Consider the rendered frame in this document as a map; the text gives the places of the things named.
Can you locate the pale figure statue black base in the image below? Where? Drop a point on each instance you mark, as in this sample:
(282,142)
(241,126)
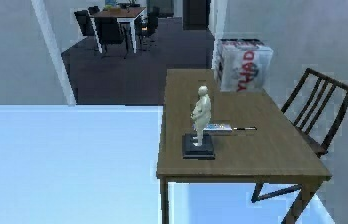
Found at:
(202,113)

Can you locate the blue white book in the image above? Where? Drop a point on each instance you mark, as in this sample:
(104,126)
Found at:
(219,127)

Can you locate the black pen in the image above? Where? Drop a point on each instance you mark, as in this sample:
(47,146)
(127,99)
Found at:
(245,128)

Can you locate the white box red print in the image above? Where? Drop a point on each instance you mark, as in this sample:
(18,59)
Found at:
(245,65)

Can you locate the black dining chair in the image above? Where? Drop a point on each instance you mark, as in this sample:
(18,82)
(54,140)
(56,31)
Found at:
(82,21)
(151,21)
(110,31)
(94,10)

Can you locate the brown wooden table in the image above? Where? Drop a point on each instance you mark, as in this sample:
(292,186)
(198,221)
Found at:
(268,146)

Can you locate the dark room door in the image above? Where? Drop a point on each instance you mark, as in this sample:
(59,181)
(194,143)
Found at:
(195,13)

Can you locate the brown top white dining table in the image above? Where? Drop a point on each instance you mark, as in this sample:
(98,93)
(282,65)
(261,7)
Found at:
(122,14)

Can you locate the dark brown wooden chair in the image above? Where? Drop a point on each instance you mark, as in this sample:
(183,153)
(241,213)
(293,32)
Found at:
(318,100)

